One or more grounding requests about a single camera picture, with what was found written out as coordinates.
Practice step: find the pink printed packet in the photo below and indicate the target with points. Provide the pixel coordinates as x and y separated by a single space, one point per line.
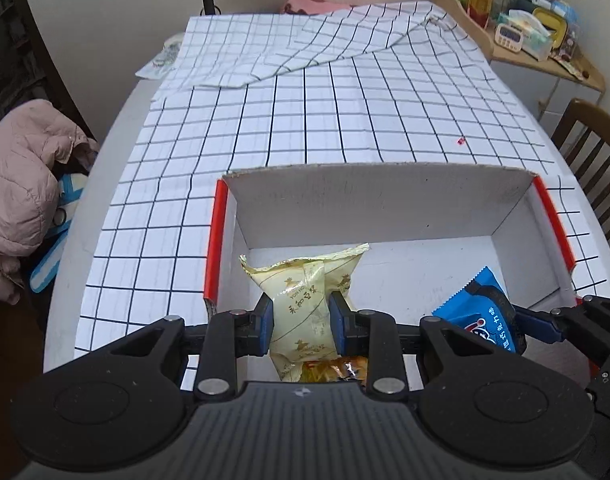
307 2

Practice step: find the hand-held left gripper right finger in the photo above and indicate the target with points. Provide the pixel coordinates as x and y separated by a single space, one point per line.
337 322

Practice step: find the printed paper sheet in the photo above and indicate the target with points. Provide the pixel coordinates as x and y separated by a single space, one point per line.
160 60

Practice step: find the pale yellow snack packet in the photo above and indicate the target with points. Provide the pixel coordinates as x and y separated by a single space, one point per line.
300 310

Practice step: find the wooden corner shelf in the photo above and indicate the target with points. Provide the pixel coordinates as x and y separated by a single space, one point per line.
530 62

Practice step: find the dark wooden cabinet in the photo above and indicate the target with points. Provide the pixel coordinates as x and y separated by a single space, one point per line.
15 35

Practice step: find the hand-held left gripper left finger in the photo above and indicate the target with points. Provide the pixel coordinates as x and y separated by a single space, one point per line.
266 322

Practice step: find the pink padded jacket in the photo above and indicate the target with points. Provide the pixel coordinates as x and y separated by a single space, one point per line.
20 185

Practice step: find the red cardboard box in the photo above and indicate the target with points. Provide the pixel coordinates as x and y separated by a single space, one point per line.
375 205

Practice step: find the white digital timer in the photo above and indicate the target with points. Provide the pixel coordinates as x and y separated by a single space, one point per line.
508 36

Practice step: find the blue and white bag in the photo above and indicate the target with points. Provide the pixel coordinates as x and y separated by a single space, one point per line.
57 245

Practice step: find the blue snack packet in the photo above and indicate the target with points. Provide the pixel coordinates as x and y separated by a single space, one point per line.
462 312

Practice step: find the clear container with yellow lid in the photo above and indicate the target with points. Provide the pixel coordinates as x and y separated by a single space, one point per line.
552 25

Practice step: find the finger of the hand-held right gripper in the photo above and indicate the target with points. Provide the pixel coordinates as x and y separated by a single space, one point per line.
532 323

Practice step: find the orange snack packet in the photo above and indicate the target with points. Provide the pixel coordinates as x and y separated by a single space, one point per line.
330 370

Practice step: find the wooden chair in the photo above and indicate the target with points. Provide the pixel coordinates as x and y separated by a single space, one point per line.
592 130

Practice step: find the checked white tablecloth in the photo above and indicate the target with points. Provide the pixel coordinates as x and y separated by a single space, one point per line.
335 110

